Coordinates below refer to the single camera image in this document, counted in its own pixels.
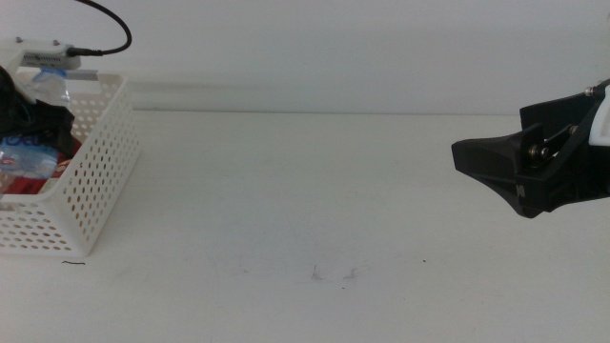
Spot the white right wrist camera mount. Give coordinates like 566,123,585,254
588,87,610,148

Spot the white perforated plastic basket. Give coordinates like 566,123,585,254
0,71,142,257

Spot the clear water bottle blue cap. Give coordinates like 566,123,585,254
0,66,73,180

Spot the red soda can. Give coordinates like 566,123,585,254
0,156,80,196

